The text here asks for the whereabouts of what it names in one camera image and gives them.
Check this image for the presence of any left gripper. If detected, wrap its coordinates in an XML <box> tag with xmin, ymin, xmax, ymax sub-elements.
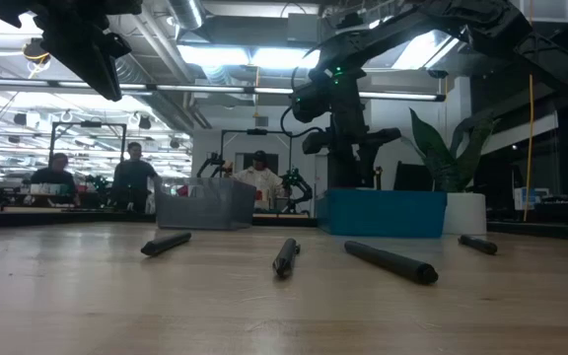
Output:
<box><xmin>0</xmin><ymin>0</ymin><xmax>143</xmax><ymax>103</ymax></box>

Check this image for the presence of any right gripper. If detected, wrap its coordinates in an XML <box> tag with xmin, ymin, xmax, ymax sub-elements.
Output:
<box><xmin>302</xmin><ymin>71</ymin><xmax>402</xmax><ymax>190</ymax></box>

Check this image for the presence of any black click pen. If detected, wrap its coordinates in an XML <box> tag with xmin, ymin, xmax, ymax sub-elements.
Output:
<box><xmin>343</xmin><ymin>239</ymin><xmax>440</xmax><ymax>286</ymax></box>
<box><xmin>457</xmin><ymin>234</ymin><xmax>499</xmax><ymax>256</ymax></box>
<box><xmin>271</xmin><ymin>237</ymin><xmax>302</xmax><ymax>278</ymax></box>
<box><xmin>140</xmin><ymin>231</ymin><xmax>193</xmax><ymax>257</ymax></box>

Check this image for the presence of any blue plastic tray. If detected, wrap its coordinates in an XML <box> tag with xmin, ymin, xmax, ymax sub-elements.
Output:
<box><xmin>315</xmin><ymin>188</ymin><xmax>449</xmax><ymax>240</ymax></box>

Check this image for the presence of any black chair backrest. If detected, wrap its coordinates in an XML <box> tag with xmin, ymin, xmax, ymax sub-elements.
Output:
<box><xmin>392</xmin><ymin>161</ymin><xmax>434</xmax><ymax>192</ymax></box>

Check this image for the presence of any person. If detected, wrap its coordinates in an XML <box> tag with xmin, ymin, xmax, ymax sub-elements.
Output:
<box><xmin>28</xmin><ymin>152</ymin><xmax>81</xmax><ymax>207</ymax></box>
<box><xmin>109</xmin><ymin>141</ymin><xmax>161</xmax><ymax>214</ymax></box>
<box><xmin>231</xmin><ymin>149</ymin><xmax>286</xmax><ymax>212</ymax></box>

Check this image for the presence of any long ceiling light bar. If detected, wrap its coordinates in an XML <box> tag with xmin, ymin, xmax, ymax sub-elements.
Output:
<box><xmin>0</xmin><ymin>77</ymin><xmax>447</xmax><ymax>103</ymax></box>

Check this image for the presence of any green plant in white pot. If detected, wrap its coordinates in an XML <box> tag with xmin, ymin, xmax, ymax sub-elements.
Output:
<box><xmin>400</xmin><ymin>107</ymin><xmax>501</xmax><ymax>237</ymax></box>

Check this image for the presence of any grey translucent plastic bin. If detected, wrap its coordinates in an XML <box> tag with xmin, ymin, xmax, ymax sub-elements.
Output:
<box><xmin>154</xmin><ymin>176</ymin><xmax>258</xmax><ymax>232</ymax></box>

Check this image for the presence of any background black gantry frame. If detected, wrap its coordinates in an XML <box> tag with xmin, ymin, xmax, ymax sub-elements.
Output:
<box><xmin>218</xmin><ymin>127</ymin><xmax>296</xmax><ymax>174</ymax></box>
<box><xmin>47</xmin><ymin>119</ymin><xmax>128</xmax><ymax>167</ymax></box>

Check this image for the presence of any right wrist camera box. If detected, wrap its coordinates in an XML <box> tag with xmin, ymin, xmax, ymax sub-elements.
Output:
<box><xmin>291</xmin><ymin>81</ymin><xmax>332</xmax><ymax>124</ymax></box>

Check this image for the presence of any black aluminium table frame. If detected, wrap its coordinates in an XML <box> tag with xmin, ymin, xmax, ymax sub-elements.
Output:
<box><xmin>0</xmin><ymin>206</ymin><xmax>568</xmax><ymax>244</ymax></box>

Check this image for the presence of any silver ceiling duct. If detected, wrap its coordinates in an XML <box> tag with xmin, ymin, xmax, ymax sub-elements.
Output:
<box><xmin>165</xmin><ymin>0</ymin><xmax>207</xmax><ymax>31</ymax></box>

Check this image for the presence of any yellow hanging cable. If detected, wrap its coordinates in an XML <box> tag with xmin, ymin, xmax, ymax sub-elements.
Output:
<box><xmin>523</xmin><ymin>73</ymin><xmax>536</xmax><ymax>223</ymax></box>

